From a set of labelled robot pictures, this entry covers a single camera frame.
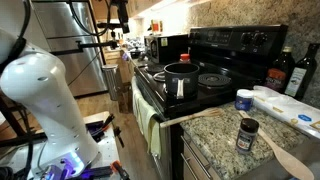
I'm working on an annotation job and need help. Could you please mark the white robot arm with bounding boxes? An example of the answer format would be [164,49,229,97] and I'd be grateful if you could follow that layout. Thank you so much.
[0,29,98,178]

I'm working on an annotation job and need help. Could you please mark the white robot base table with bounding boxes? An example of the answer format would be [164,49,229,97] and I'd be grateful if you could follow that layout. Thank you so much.
[0,111,122,180]

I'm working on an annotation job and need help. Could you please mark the dark grey cooking pot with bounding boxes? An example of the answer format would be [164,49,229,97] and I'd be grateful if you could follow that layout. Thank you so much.
[164,63,200,99]

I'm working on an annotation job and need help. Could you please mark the white lid blue jar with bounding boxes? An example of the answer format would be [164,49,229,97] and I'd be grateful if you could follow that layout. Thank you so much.
[235,89,254,111]

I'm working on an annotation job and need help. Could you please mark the black lid spice jar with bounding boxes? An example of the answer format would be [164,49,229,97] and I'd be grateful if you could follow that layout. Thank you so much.
[236,118,259,154]

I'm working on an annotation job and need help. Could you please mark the yellow dish towel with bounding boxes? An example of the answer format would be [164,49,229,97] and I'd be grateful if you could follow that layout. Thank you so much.
[131,76,161,157]

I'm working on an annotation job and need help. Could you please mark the red capped spice bottle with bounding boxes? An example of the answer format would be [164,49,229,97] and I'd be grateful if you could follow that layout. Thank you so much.
[180,54,190,63]

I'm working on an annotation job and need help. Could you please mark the black microwave oven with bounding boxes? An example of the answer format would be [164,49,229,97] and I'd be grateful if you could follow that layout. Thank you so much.
[144,34,188,64]

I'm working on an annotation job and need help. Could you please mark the silver trash can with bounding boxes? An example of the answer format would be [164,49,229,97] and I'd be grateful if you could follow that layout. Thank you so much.
[102,64,121,101]

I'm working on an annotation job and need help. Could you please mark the wooden slotted spatula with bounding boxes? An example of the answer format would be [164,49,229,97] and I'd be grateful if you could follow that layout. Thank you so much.
[160,108,223,128]

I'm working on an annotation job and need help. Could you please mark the black electric stove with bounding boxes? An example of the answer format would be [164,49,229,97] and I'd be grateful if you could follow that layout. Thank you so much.
[133,24,289,180]

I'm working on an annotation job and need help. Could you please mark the lower cabinet drawers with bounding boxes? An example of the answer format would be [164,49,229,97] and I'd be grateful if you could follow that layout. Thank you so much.
[181,133,221,180]

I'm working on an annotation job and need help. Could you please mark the wooden upper cabinet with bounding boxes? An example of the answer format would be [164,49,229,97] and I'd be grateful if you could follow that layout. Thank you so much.
[90,0,162,20]

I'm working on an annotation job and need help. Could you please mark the stainless steel refrigerator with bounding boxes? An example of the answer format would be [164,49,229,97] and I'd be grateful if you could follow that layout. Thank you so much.
[32,0,107,96]

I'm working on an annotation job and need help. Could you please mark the dark vinegar bottle orange label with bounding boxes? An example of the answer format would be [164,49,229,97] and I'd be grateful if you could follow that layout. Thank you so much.
[265,46,295,93]

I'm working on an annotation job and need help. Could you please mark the dark olive oil bottle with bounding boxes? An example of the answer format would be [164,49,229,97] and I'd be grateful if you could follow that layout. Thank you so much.
[285,43,320,100]

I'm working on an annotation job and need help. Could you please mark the clear plastic bag package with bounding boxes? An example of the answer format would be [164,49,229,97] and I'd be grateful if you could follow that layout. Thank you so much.
[251,86,320,139]

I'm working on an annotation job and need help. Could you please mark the large wooden spoon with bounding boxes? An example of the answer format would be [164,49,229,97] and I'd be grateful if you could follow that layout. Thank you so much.
[238,110,315,180]

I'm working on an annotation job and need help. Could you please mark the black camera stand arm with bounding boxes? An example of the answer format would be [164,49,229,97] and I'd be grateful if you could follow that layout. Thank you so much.
[50,30,118,56]

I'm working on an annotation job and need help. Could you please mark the orange handled clamp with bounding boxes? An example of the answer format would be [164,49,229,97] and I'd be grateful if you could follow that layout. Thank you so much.
[111,160,130,180]

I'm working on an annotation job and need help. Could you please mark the black camera on stand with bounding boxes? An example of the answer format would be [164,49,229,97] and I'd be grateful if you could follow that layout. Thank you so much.
[97,22,122,29]

